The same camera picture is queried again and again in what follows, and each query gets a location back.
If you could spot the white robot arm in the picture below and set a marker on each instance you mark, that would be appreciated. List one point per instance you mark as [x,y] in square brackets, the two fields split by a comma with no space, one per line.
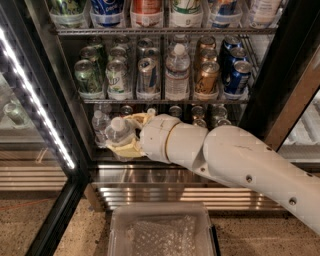
[227,154]

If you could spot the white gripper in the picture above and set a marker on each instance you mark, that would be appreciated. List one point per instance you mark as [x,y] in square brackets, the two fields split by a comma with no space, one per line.
[156,136]

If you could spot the clear water bottle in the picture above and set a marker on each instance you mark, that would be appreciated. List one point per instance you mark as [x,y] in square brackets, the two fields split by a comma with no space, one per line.
[100,122]
[119,133]

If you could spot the rear blue Pepsi can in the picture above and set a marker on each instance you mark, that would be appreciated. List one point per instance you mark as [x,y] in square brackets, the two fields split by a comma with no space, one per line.
[175,111]

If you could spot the middle shelf water bottle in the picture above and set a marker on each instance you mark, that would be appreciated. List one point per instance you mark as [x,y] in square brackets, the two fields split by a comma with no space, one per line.
[177,73]

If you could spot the front silver blue can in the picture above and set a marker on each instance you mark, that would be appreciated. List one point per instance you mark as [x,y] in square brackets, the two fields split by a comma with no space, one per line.
[147,76]

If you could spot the blue can shelf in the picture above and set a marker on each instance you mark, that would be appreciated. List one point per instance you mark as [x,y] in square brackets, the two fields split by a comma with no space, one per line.
[238,77]
[233,55]

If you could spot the rear gold soda can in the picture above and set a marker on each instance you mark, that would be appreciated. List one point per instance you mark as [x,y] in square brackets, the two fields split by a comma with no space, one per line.
[197,112]

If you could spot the gold can shelf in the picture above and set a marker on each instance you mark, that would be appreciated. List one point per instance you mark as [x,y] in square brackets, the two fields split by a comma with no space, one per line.
[207,77]
[207,54]

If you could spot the front gold can middle shelf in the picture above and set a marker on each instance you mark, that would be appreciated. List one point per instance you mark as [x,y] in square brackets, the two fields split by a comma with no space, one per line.
[207,77]

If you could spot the clear plastic bin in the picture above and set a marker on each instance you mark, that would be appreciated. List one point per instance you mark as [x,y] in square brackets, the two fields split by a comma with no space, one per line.
[124,216]

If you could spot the rear red soda can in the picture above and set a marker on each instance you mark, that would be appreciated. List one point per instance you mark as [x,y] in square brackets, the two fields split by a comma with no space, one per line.
[126,110]

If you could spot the white LED light strip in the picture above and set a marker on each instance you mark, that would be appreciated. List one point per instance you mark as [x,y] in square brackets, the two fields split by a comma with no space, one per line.
[35,100]

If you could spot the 7up can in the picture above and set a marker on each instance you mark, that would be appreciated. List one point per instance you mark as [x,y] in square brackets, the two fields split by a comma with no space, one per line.
[117,77]
[118,53]

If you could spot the steel fridge base grille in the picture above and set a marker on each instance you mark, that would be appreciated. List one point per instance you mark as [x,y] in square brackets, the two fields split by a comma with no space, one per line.
[116,184]

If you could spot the dark drink bottle white cap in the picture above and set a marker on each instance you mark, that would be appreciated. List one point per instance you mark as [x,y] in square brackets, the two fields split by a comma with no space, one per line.
[151,111]

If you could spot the rear silver soda can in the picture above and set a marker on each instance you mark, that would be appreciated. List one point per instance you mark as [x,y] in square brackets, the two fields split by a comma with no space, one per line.
[218,112]

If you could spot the upper wire shelf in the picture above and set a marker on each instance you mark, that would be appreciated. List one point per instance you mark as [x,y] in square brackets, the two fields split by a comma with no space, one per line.
[158,31]

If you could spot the front green soda can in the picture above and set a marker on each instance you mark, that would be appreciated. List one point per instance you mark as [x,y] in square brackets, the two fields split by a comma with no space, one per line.
[87,77]

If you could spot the silver soda can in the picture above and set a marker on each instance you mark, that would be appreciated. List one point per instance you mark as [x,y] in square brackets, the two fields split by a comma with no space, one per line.
[222,122]
[218,112]

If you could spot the glass fridge door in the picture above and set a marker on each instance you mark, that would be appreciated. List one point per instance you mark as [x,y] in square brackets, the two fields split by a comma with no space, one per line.
[37,186]

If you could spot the front 7UP can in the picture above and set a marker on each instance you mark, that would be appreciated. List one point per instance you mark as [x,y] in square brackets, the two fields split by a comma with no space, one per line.
[117,77]

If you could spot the middle wire shelf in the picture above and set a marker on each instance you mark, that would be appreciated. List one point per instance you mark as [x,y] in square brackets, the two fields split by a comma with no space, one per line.
[163,101]

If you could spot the wire shelf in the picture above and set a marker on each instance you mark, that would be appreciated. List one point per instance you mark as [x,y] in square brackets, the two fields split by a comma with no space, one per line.
[163,101]
[158,31]

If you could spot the front blue can middle shelf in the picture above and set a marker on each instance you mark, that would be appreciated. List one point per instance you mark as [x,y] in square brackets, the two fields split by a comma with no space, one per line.
[238,77]

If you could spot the bubble wrap sheet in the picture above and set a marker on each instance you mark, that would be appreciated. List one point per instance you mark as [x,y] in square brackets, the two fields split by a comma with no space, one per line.
[167,237]

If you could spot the green soda can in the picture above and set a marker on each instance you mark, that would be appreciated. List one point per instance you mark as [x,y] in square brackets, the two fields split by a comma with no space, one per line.
[87,77]
[91,53]

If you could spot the front silver soda can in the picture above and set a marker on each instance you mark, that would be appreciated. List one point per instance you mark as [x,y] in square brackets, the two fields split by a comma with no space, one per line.
[222,122]

